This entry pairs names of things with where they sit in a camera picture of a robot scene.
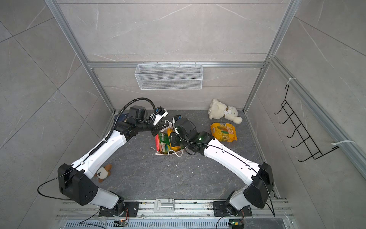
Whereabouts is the red white paper gift bag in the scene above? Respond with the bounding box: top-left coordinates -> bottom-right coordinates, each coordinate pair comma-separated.
151,120 -> 184,157

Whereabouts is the yellow snack bag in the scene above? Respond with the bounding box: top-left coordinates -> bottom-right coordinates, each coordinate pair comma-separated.
210,123 -> 237,142

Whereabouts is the small yellow snack packet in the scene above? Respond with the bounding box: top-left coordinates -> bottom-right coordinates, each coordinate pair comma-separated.
167,128 -> 175,136

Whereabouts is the green snack bag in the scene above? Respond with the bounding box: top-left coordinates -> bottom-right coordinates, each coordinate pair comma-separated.
158,132 -> 171,154

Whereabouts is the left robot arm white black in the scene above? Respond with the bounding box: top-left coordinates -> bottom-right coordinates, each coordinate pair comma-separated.
58,106 -> 168,216

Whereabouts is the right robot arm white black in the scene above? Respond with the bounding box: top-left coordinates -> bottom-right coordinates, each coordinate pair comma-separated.
172,115 -> 274,215

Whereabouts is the blue book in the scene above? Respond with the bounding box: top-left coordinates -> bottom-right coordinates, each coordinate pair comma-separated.
114,113 -> 128,122

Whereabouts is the white plush teddy bear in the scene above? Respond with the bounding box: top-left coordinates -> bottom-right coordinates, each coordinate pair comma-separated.
208,99 -> 243,124

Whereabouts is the brown white plush dog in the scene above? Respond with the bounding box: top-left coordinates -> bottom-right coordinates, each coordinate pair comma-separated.
94,164 -> 112,183

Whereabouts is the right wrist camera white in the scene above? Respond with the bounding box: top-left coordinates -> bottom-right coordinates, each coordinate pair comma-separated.
172,115 -> 182,124

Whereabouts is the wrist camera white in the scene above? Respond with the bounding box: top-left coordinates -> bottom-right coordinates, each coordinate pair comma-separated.
172,115 -> 182,124
149,106 -> 168,126

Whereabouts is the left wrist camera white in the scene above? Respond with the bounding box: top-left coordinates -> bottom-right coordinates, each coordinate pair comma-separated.
149,106 -> 168,126

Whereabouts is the white wire mesh basket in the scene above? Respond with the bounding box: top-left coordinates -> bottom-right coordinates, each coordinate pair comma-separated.
134,64 -> 204,90

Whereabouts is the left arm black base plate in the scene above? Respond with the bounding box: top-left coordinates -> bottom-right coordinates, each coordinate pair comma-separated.
98,201 -> 140,217

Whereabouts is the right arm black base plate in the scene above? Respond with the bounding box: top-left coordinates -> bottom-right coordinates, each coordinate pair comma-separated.
212,201 -> 253,217

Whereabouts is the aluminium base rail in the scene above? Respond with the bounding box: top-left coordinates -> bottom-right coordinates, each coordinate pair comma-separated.
52,198 -> 298,229

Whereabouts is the black wire hook rack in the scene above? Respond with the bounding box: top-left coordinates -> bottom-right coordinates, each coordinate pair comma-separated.
273,85 -> 339,163

